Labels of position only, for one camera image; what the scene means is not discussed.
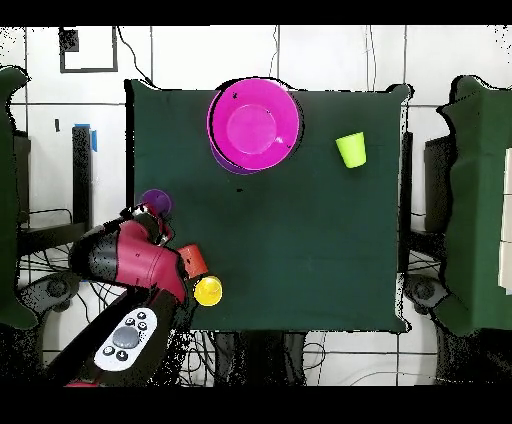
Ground lime green plastic cup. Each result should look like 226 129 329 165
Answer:
334 131 368 170

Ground orange plastic cup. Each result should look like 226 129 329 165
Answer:
176 243 210 280

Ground tangle of cables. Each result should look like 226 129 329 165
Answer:
17 239 219 387

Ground neighbouring green covered table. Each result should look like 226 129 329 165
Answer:
437 75 512 337
0 65 39 331

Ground black metal stand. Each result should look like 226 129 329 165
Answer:
71 125 94 241

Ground dark green tablecloth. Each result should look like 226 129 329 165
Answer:
124 78 413 335

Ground large pink plastic bowl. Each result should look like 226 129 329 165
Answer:
206 77 302 172

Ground black office chair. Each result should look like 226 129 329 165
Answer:
17 271 81 321
403 273 451 315

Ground purple plastic cup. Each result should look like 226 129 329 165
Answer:
139 188 175 217

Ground purple plastic bowl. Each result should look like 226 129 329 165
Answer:
210 143 257 176

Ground thin black cable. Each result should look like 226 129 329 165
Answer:
116 26 155 87

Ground yellow plastic cup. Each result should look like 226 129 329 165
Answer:
193 275 224 308

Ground black square frame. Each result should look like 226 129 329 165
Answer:
58 26 119 74

